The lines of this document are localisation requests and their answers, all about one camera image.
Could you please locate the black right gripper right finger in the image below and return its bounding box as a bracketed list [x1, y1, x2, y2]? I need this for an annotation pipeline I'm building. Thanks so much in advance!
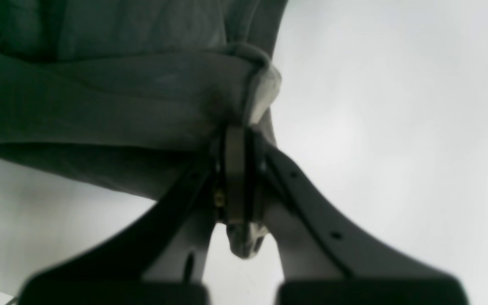
[246, 129, 469, 305]

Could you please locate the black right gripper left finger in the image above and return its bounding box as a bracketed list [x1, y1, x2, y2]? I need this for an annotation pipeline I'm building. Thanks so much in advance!
[19, 127, 247, 305]

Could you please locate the dark grey T-shirt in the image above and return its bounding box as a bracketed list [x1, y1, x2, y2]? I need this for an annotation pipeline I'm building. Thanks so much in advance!
[0, 0, 289, 202]

